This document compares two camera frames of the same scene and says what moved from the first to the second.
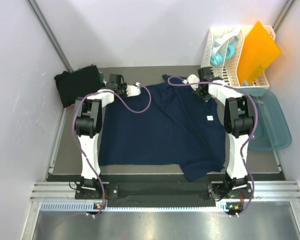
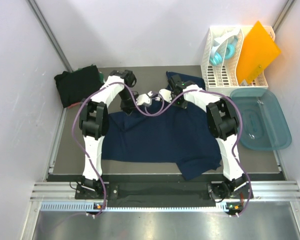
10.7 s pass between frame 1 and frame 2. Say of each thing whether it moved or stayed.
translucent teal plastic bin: stayed
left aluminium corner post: stayed
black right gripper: moved
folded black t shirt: stayed
